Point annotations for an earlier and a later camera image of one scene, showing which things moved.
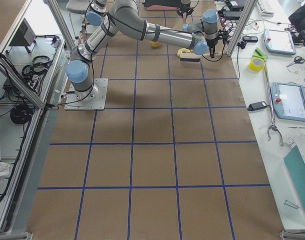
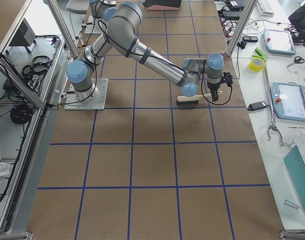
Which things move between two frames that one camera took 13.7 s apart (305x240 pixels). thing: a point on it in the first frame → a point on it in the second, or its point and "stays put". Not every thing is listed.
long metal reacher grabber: [274, 127] stays put
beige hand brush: [192, 57] → [192, 100]
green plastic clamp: [262, 55] stays put
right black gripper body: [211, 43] → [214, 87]
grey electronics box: [25, 36] stays put
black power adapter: [257, 105] stays put
